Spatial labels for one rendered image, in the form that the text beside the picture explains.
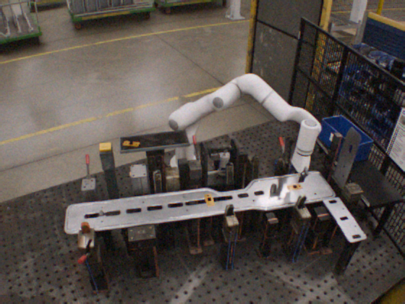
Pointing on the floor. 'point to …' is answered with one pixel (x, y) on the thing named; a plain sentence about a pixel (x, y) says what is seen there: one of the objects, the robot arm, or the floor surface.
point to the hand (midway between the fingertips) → (297, 174)
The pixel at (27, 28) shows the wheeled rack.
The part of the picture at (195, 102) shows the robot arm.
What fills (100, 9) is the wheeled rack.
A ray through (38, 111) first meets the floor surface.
